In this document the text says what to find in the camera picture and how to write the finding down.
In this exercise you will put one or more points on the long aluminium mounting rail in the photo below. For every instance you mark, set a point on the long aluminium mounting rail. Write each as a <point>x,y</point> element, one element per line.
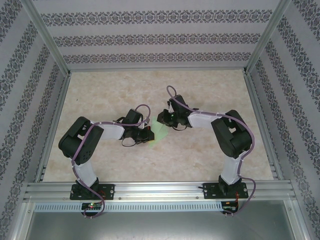
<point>160,190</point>

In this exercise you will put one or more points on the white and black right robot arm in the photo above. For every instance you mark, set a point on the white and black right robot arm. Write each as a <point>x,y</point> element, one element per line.
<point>202,120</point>

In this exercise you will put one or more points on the aluminium frame post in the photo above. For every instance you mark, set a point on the aluminium frame post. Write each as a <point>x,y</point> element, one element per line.
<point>46,37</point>
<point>265,37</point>

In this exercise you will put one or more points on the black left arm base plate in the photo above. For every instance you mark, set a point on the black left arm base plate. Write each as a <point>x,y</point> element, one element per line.
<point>110,191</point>

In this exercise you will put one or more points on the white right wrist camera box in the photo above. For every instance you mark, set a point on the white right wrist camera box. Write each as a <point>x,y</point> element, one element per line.
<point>170,108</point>

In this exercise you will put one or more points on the light green paper sheet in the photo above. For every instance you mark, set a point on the light green paper sheet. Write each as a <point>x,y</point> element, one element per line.
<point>160,132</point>

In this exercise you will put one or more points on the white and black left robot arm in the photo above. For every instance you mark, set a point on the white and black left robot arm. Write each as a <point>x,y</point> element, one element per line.
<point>112,131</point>

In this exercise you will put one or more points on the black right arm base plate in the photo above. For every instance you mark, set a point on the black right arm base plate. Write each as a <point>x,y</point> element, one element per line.
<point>210,191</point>

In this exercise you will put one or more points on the small circuit board with pins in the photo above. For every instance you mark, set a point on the small circuit board with pins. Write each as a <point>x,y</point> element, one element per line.
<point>228,207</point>

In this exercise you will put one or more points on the small circuit board green light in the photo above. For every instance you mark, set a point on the small circuit board green light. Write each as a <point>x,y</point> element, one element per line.
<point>91,206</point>

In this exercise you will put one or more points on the aluminium table side rail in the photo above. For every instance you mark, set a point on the aluminium table side rail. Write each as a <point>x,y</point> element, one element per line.
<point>54,125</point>
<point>258,112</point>

